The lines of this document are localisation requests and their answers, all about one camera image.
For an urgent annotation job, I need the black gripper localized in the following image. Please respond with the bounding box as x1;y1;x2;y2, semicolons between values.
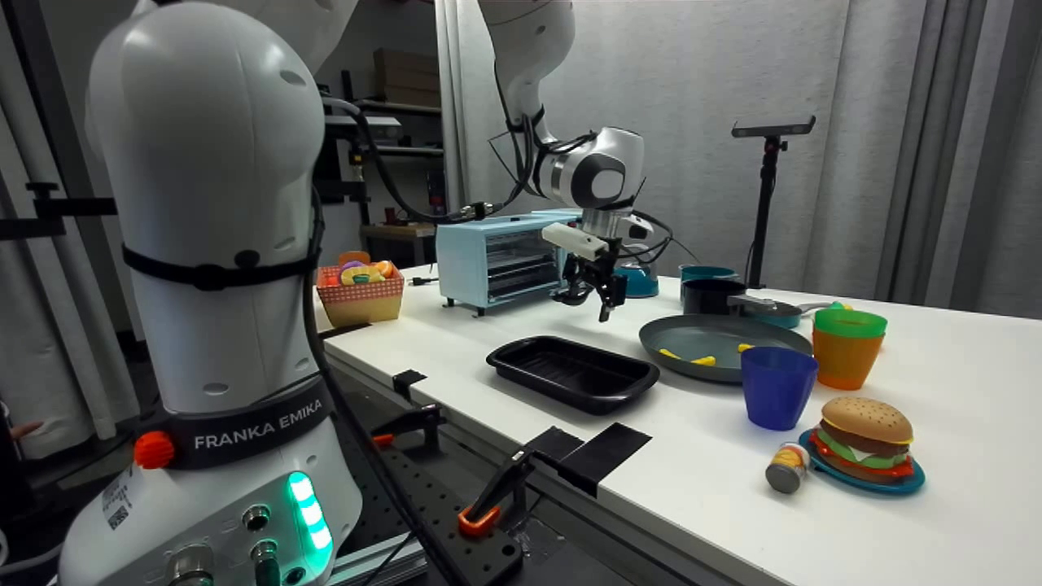
551;249;625;324

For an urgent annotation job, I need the light blue toaster oven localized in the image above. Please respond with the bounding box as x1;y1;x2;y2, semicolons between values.
436;210;575;314

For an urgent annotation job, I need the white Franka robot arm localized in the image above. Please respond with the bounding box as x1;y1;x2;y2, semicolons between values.
60;0;363;586

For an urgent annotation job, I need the teal kettle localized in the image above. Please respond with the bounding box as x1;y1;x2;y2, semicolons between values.
619;264;657;299

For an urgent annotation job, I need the black rectangular baking tray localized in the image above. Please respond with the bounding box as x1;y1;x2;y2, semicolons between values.
484;335;657;414

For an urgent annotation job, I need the teal pot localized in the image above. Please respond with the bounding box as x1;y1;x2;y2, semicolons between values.
678;267;739;285

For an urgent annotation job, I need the black pot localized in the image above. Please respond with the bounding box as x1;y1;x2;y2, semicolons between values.
682;279;746;315

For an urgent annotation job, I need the grey round plate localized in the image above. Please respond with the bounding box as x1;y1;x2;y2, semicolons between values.
637;315;811;387

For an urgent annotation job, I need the blue plastic cup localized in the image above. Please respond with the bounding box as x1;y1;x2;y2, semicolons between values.
743;347;818;430

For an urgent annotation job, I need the basket of toy fruit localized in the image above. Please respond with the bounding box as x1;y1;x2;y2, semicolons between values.
317;256;403;325

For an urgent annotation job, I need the orange cup with green cup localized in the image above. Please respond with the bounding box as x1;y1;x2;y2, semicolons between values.
811;305;887;391

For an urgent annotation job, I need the toy hamburger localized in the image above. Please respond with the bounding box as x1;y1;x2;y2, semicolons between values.
811;396;915;485

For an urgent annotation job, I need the small blue plate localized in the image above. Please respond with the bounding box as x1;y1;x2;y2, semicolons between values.
797;430;924;497

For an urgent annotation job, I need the black table bracket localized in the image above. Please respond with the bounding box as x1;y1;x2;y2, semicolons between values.
523;422;647;494

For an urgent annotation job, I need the black camera stand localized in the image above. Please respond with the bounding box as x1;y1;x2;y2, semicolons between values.
729;118;818;286

